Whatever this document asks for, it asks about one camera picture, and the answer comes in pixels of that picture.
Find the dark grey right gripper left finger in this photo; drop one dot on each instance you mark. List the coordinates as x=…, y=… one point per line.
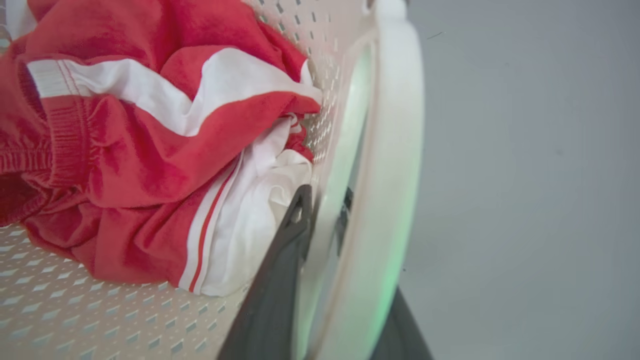
x=272, y=295

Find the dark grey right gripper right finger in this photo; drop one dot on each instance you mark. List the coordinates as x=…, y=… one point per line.
x=400, y=335

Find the white perforated plastic laundry basket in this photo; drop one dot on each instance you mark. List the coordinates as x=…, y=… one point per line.
x=390, y=150

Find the red and white garment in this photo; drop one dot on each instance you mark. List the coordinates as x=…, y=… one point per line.
x=150, y=150

